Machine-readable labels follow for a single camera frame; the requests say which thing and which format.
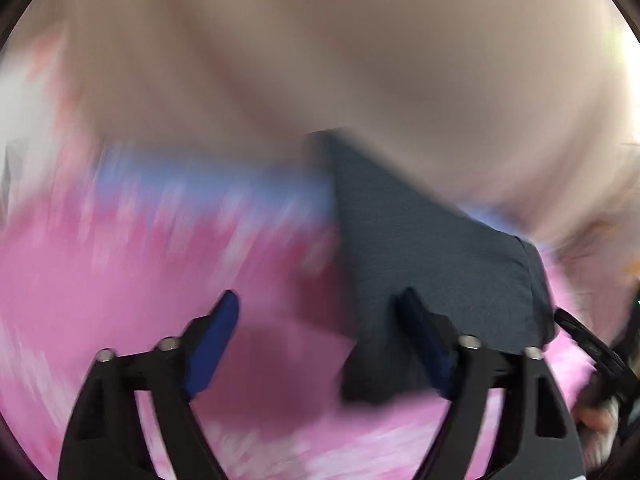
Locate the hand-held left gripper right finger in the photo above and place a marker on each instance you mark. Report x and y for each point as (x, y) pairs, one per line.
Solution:
(432, 355)

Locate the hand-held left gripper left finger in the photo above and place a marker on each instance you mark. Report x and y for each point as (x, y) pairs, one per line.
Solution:
(215, 340)

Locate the beige blanket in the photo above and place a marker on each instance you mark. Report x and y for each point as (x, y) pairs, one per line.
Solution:
(350, 50)

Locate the dark grey pants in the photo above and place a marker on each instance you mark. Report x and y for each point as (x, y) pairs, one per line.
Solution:
(425, 250)

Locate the person's right hand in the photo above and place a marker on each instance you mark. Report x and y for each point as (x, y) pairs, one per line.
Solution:
(595, 417)

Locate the pink floral bed sheet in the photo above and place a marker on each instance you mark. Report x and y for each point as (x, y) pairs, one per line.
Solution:
(100, 285)

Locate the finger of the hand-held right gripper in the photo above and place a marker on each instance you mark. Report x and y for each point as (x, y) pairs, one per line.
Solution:
(595, 347)

